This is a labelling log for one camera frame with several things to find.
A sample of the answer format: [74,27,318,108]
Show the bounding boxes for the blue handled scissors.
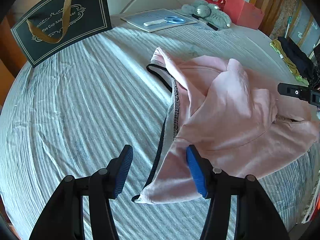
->
[143,16,185,27]

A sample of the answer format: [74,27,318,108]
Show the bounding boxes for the pink t-shirt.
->
[133,48,319,204]

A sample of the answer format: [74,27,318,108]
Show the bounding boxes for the dark green gift bag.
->
[11,0,112,67]

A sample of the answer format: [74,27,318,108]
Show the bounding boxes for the red handbag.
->
[204,0,226,11]

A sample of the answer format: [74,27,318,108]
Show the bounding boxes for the grey plush toy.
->
[181,0,232,29]

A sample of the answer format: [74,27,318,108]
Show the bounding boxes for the blue clipboard folder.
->
[120,9,198,33]

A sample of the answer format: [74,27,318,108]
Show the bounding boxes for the red paper bag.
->
[223,0,264,30]

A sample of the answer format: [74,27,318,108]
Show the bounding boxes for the black marker pen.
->
[191,14,219,31]

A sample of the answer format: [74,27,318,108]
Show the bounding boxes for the blue striped bed sheet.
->
[1,15,295,239]

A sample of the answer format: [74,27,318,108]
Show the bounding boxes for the pile of dark clothes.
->
[277,36,313,80]

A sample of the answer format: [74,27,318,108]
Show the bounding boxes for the yellow green cloth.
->
[270,39,309,86]

